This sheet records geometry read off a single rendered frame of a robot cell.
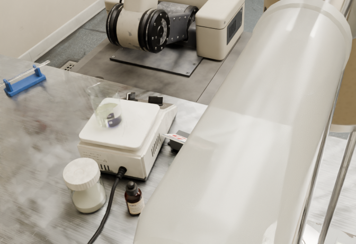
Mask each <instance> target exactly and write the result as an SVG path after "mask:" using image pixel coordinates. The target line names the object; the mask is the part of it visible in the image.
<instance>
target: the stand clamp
mask: <svg viewBox="0 0 356 244"><path fill-rule="evenodd" d="M355 38H356V0H280V1H278V2H276V3H274V4H273V5H271V6H270V7H269V8H268V9H267V10H266V11H265V12H264V13H263V14H262V16H261V17H260V19H259V20H258V22H257V24H256V26H255V28H254V29H253V33H252V37H251V38H250V40H249V42H248V43H247V45H246V46H245V48H244V49H243V51H242V53H241V54H240V56H239V57H238V59H237V61H236V62H235V64H234V65H233V67H232V68H231V70H230V71H229V73H228V75H227V76H226V78H225V79H224V81H223V83H222V84H221V86H220V88H219V89H218V91H217V92H216V94H215V95H214V97H213V99H212V100H211V101H210V103H209V105H208V106H207V108H206V110H205V111H204V113H203V114H202V116H201V117H200V119H199V121H198V122H197V124H196V125H195V127H194V129H193V130H192V132H191V134H190V135H189V137H188V138H187V140H186V141H185V143H184V144H183V146H182V147H181V149H180V151H179V152H178V154H177V156H176V157H175V159H174V160H173V162H172V164H171V165H170V167H169V168H168V170H167V171H166V173H165V174H164V176H163V178H162V179H161V181H160V182H159V184H158V186H157V187H156V189H155V190H154V192H153V193H152V195H151V197H150V198H149V200H148V202H147V203H146V205H145V206H144V208H143V210H142V212H141V214H140V216H139V218H138V222H137V227H136V232H135V236H134V240H133V244H292V240H293V237H294V234H295V230H296V227H297V223H298V220H299V217H300V213H301V209H302V206H303V203H304V200H305V196H306V192H307V189H308V185H309V182H310V179H311V176H312V172H313V168H314V165H315V162H316V158H317V155H318V151H319V147H320V145H321V141H322V138H323V134H324V130H325V127H326V124H327V120H328V117H329V114H330V110H331V107H332V103H333V100H334V96H335V93H336V89H337V86H338V83H339V80H340V76H341V73H342V71H343V70H344V69H345V66H346V64H347V62H348V59H349V57H350V52H351V48H352V39H355Z"/></svg>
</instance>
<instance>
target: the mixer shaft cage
mask: <svg viewBox="0 0 356 244"><path fill-rule="evenodd" d="M355 148H356V132H350V133H349V137H348V140H347V143H346V146H345V150H344V153H343V156H342V160H341V164H340V167H339V170H338V173H337V176H336V180H335V184H334V187H333V190H332V194H331V197H330V201H329V204H328V207H327V210H326V214H325V217H324V221H323V224H322V228H321V231H320V233H318V231H316V230H315V229H314V228H313V227H312V226H310V225H309V224H306V227H305V231H304V235H303V238H302V242H301V244H326V243H325V241H326V238H327V235H328V232H329V229H330V226H331V223H332V219H333V216H334V213H335V210H336V207H337V204H338V201H339V198H340V195H341V192H342V189H343V185H344V182H345V179H346V176H347V174H348V170H349V167H350V164H351V161H352V158H353V154H354V151H355Z"/></svg>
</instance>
